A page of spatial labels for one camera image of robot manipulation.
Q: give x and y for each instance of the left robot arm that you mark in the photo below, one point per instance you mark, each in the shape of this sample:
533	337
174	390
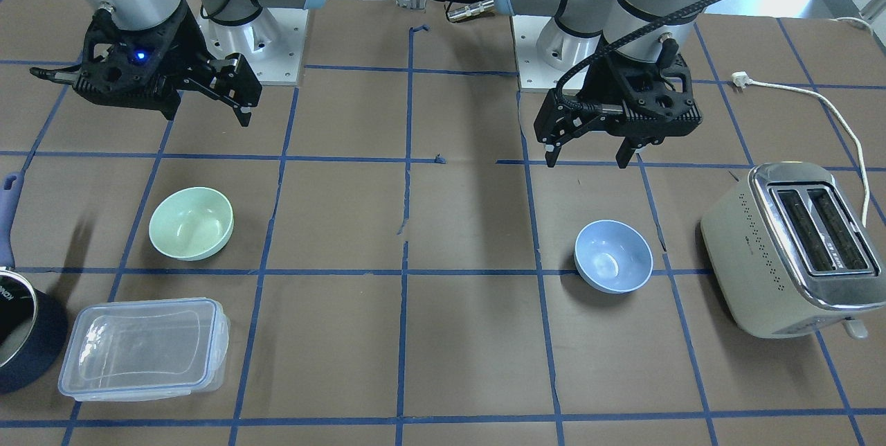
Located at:
643	30

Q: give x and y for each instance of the clear plastic lidded container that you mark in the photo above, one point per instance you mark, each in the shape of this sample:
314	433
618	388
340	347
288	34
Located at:
139	351

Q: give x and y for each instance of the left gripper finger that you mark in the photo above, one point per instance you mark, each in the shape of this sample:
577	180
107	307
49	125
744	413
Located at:
562	118
627	149

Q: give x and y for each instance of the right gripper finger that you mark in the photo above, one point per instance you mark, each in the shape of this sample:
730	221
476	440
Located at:
161	95
230	80

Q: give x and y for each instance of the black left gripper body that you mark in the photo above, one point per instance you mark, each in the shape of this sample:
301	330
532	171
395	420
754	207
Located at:
601	83

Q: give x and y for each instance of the blue bowl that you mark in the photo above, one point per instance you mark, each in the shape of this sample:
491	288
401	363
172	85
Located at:
612	257

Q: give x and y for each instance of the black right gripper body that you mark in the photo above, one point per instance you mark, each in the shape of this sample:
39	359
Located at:
185	46

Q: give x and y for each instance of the green bowl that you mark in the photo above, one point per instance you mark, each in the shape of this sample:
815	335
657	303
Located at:
192	224

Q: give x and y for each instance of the dark blue saucepan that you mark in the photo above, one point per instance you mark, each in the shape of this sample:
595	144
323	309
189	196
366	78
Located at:
33	324

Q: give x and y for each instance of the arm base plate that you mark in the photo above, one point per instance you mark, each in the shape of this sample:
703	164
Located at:
273	43
536	58

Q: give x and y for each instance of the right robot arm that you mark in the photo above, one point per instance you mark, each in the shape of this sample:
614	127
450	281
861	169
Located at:
143	14

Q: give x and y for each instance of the cream toaster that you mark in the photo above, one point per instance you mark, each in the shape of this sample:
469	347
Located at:
791	255

